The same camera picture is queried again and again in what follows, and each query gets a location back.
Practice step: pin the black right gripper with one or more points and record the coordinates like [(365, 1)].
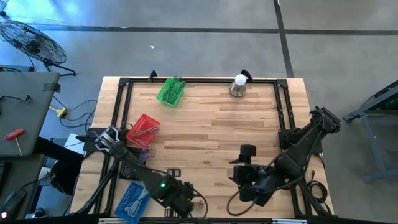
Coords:
[(248, 175)]

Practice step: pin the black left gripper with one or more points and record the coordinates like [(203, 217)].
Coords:
[(183, 200)]

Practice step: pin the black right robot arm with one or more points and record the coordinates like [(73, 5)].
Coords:
[(298, 152)]

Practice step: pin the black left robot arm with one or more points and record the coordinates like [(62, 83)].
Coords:
[(136, 168)]

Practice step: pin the blue plastic basket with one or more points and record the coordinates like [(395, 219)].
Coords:
[(124, 205)]

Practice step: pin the black plastic basket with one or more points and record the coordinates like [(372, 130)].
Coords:
[(124, 172)]

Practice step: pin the white bulb brass lamp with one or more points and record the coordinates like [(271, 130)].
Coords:
[(238, 85)]

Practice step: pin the red plastic basket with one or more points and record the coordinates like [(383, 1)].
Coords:
[(138, 140)]

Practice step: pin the black clamp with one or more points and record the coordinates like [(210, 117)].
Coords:
[(247, 74), (152, 74)]

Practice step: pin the green plastic basket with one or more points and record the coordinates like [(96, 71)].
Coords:
[(161, 95)]

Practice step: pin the white paper sheet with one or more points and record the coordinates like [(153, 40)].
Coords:
[(73, 141)]

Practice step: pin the blue-grey metal cart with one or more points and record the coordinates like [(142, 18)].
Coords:
[(376, 130)]

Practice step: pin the yellow power plug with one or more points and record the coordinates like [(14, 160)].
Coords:
[(62, 112)]

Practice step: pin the dark grey desk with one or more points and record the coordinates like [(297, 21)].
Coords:
[(18, 174)]

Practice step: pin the black computer mouse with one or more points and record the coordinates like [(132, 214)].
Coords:
[(14, 199)]

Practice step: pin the grey side table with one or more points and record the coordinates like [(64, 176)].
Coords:
[(25, 115)]

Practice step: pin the black floor fan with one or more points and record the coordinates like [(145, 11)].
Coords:
[(32, 43)]

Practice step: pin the black aluminium table frame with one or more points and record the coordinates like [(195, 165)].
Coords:
[(202, 80)]

